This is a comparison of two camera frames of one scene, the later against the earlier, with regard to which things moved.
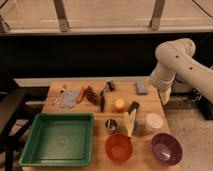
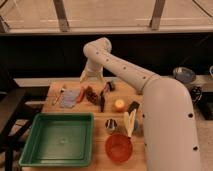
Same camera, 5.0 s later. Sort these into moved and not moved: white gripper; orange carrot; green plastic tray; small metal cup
Moved: white gripper
Not moved: small metal cup; orange carrot; green plastic tray
